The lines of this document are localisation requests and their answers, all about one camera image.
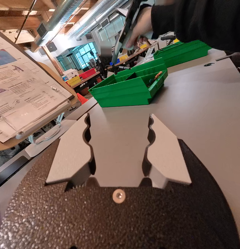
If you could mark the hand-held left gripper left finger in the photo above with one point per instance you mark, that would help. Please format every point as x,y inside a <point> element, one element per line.
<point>73,151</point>

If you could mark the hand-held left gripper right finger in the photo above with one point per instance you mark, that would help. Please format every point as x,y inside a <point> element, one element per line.
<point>166,155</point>

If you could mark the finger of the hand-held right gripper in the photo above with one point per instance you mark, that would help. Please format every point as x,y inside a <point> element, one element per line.
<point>115,55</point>

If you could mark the divided green bin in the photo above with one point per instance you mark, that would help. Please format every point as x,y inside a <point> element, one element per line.
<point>121,95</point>

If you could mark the person's right forearm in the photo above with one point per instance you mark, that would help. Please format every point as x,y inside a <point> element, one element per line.
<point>199,19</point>

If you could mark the grey desk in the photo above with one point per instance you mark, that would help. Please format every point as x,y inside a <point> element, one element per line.
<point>121,136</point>

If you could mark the person's right hand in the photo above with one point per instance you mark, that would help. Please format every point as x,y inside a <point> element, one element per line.
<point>143,23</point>

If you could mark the small blue bin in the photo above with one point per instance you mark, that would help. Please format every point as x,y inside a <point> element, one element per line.
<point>114,61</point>

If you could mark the yellow bin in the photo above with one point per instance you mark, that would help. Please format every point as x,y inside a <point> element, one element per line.
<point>74,81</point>
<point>123,57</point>

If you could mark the red bin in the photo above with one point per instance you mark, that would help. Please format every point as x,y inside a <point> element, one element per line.
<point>87,73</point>

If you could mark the orange traffic cone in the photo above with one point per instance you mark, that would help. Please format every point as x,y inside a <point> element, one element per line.
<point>82,99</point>

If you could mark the plain green bin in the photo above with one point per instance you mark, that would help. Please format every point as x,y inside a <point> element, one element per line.
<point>180,52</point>

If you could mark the instruction sheet on stand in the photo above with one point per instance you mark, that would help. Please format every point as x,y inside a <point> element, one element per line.
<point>7,145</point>

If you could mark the ventilation grille box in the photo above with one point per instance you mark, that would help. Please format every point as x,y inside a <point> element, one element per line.
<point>42,30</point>

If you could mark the sheet with blue banner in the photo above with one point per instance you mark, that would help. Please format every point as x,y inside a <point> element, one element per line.
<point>24,87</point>

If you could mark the silver ventilation duct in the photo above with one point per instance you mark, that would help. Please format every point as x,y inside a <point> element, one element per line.
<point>86,19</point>

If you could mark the black wall speaker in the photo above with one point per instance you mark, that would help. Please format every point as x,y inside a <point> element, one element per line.
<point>51,46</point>

